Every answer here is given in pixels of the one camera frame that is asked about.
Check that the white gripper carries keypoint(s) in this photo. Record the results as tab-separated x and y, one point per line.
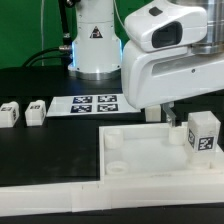
175	51

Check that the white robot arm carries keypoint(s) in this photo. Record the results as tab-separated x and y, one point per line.
96	51

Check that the white front fence bar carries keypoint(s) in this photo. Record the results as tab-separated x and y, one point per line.
158	190

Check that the white square tabletop part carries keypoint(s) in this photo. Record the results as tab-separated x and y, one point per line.
139	151

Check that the white sheet with markers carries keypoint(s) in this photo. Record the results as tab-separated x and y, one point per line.
89	105

